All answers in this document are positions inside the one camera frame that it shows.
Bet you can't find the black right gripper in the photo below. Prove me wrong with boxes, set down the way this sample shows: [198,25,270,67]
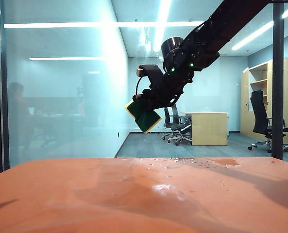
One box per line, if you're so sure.
[133,72,185,114]

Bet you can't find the green and yellow sponge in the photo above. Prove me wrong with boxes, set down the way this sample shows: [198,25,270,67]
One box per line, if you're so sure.
[124,100,163,134]

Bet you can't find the black mesh office chair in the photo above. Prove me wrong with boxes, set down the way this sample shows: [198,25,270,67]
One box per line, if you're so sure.
[170,103,192,147]
[162,106,183,143]

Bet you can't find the light wooden office desk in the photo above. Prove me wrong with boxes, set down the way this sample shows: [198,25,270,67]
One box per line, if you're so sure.
[181,111,229,147]

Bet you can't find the long ceiling strip light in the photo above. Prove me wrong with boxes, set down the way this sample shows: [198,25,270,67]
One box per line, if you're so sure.
[231,3,288,51]
[152,0,171,52]

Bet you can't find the tall-backed black office chair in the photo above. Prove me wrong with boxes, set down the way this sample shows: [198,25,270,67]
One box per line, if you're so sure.
[247,90,288,154]

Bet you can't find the black camera cable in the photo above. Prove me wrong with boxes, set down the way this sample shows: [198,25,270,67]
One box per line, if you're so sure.
[134,76,147,97]

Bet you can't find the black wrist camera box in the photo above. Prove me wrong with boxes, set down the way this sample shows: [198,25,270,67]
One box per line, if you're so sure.
[136,64,165,79]

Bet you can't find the large glass wall pane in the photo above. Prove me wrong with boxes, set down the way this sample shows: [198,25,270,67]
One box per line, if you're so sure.
[0,0,273,168]

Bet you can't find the black vertical frame post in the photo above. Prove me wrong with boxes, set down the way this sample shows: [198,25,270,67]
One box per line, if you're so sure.
[271,2,285,161]

